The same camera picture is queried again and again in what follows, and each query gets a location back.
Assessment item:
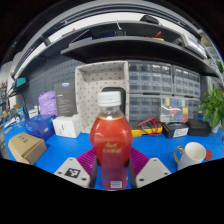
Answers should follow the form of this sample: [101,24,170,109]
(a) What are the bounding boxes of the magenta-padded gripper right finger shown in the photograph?
[127,146,172,189]

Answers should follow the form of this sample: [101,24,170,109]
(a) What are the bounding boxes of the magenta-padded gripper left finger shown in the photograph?
[53,148,99,190]

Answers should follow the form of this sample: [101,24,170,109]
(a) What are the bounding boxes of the red drink bottle white cap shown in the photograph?
[89,90,134,192]

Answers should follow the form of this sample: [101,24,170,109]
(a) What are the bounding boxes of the yellow multimeter red leads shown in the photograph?
[130,116,164,138]

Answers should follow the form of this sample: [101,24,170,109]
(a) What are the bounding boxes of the white carton box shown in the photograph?
[51,114,83,139]

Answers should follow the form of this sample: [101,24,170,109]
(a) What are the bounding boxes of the black box white label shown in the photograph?
[160,121,190,140]

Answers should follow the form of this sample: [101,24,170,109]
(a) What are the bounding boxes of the brown cardboard box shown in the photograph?
[7,131,48,166]

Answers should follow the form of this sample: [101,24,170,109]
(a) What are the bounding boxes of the blue carton box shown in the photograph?
[23,113,57,142]

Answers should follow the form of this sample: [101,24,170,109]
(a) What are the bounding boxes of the grey small-parts drawer cabinet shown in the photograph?
[186,97,202,121]
[172,64,202,99]
[127,60,174,96]
[128,93,163,129]

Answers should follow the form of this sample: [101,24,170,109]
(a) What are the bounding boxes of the clear organizer box colourful parts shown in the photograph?
[159,95,190,124]

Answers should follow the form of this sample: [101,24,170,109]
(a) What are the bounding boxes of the small white box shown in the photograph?
[27,107,40,120]

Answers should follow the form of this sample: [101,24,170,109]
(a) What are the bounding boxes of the purple plastic bag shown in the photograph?
[37,90,58,118]

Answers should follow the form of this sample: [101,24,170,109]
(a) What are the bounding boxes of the dark grey standing box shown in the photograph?
[54,82,78,118]

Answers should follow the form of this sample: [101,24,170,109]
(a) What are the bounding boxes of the black rounded speaker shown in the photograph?
[101,86,127,116]

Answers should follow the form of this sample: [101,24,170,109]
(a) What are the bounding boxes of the green potted plant white pot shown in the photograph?
[198,83,224,134]

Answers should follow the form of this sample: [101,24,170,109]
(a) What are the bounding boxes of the white perforated storage bin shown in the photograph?
[74,60,130,135]

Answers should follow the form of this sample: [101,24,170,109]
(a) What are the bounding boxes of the teal bin on pegboard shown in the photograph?
[14,77,28,88]

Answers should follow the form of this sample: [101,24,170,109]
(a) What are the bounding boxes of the black workbench shelf unit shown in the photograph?
[11,19,219,79]

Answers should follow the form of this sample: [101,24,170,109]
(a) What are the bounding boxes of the white shelf unit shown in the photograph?
[199,33,224,84]

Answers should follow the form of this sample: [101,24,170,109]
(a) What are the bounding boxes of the white cup gold handle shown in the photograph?
[173,141,208,172]

